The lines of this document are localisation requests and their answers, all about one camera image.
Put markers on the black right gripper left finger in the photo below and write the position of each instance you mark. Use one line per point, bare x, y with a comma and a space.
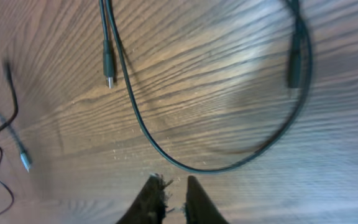
149, 207

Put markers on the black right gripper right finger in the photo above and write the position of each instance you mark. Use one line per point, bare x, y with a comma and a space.
199, 208

